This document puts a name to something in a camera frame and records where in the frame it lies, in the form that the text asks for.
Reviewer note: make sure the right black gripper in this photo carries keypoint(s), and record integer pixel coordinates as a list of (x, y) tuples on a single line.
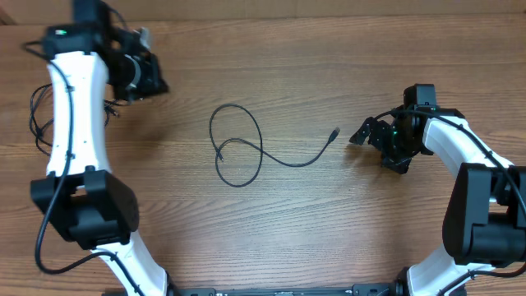
[(401, 161)]

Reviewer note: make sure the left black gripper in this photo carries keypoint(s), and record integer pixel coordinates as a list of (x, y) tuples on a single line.
[(155, 84)]

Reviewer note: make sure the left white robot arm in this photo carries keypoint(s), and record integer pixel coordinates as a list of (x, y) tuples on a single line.
[(79, 196)]

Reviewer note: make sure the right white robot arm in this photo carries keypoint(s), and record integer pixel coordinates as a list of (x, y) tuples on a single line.
[(483, 230)]

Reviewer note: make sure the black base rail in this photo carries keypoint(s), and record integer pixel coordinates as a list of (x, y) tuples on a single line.
[(287, 292)]

